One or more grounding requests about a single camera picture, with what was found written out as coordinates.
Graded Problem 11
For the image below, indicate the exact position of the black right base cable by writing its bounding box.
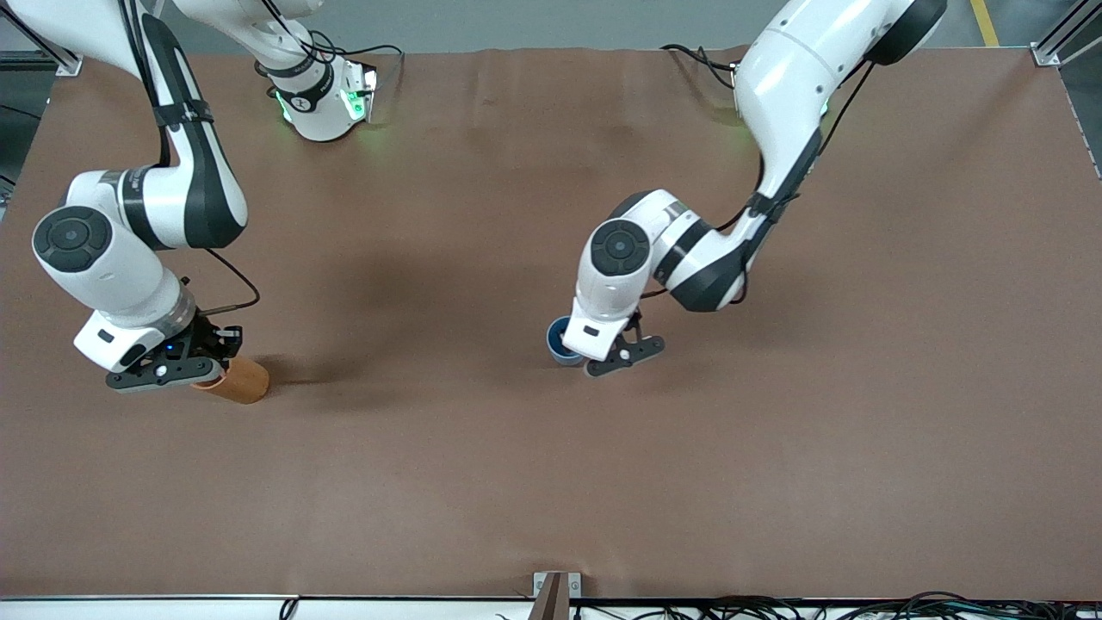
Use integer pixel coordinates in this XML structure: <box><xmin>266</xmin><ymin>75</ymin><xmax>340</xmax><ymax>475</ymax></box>
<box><xmin>306</xmin><ymin>30</ymin><xmax>406</xmax><ymax>91</ymax></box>

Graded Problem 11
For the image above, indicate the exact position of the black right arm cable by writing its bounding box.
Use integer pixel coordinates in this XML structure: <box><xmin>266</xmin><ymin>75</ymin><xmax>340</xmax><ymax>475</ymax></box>
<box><xmin>121</xmin><ymin>0</ymin><xmax>261</xmax><ymax>316</ymax></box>

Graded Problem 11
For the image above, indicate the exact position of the aluminium frame profile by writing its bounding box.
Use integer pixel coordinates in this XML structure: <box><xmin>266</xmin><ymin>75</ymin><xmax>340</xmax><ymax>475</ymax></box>
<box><xmin>0</xmin><ymin>17</ymin><xmax>84</xmax><ymax>77</ymax></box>
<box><xmin>1031</xmin><ymin>0</ymin><xmax>1102</xmax><ymax>68</ymax></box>

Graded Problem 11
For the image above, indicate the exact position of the black cable bundle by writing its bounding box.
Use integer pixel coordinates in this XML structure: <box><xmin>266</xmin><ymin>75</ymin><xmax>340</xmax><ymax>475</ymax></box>
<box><xmin>575</xmin><ymin>591</ymin><xmax>1102</xmax><ymax>620</ymax></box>

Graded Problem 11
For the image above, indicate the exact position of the brown camera post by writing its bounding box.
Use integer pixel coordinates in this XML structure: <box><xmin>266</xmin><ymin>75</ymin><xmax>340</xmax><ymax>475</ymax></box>
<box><xmin>529</xmin><ymin>573</ymin><xmax>570</xmax><ymax>620</ymax></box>

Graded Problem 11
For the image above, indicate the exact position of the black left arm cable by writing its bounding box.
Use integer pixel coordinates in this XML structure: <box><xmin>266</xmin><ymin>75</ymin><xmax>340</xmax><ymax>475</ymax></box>
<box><xmin>637</xmin><ymin>60</ymin><xmax>875</xmax><ymax>302</ymax></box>

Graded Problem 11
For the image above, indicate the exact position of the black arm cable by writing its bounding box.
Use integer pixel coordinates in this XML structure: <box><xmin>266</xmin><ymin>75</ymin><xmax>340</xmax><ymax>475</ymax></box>
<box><xmin>637</xmin><ymin>60</ymin><xmax>875</xmax><ymax>302</ymax></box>
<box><xmin>121</xmin><ymin>0</ymin><xmax>261</xmax><ymax>316</ymax></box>

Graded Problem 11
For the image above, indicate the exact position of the black base cable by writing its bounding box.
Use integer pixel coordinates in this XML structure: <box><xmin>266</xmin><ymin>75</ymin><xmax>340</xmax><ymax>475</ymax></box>
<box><xmin>306</xmin><ymin>30</ymin><xmax>406</xmax><ymax>91</ymax></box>
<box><xmin>661</xmin><ymin>43</ymin><xmax>741</xmax><ymax>91</ymax></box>

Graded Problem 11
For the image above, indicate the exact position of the blue cup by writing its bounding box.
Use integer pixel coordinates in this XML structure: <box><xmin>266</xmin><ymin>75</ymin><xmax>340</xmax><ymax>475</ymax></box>
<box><xmin>546</xmin><ymin>316</ymin><xmax>588</xmax><ymax>367</ymax></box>

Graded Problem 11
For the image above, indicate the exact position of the brown table cover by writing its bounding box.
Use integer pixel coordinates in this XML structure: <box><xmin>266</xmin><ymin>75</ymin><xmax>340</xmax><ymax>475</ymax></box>
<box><xmin>0</xmin><ymin>45</ymin><xmax>1102</xmax><ymax>601</ymax></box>

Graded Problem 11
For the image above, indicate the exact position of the orange cylindrical cup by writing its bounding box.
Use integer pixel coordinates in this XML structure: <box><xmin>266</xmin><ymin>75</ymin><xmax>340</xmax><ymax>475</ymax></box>
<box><xmin>191</xmin><ymin>355</ymin><xmax>270</xmax><ymax>405</ymax></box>

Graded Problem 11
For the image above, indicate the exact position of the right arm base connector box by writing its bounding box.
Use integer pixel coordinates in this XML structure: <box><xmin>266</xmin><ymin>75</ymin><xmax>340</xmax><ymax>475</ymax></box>
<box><xmin>343</xmin><ymin>62</ymin><xmax>378</xmax><ymax>123</ymax></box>

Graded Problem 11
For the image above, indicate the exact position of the black left base cable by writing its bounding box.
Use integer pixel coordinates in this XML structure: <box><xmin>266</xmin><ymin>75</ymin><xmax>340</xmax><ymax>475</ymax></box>
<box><xmin>661</xmin><ymin>43</ymin><xmax>741</xmax><ymax>91</ymax></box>

